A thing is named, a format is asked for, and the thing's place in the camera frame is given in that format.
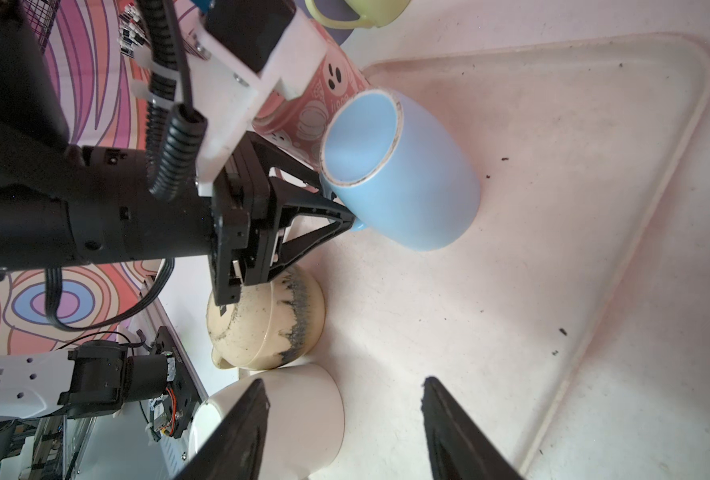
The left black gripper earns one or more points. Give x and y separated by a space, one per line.
236 228

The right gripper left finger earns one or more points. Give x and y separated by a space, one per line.
235 448

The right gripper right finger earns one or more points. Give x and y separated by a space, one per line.
457 447

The light blue mug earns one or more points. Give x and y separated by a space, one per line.
399 171

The beige serving tray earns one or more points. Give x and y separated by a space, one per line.
574 144

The purple mug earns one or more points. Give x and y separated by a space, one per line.
337 10

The light green mug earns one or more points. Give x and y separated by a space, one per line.
371 13

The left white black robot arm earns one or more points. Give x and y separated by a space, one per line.
39 175

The white mug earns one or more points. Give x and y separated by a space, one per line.
305 425

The pink mug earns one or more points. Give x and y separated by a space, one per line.
297 126

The beige teapot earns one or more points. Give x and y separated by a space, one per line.
272 324

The metal cup of pens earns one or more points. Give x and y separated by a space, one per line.
132 33

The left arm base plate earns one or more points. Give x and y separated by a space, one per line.
182 394

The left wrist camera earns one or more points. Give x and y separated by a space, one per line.
253 49

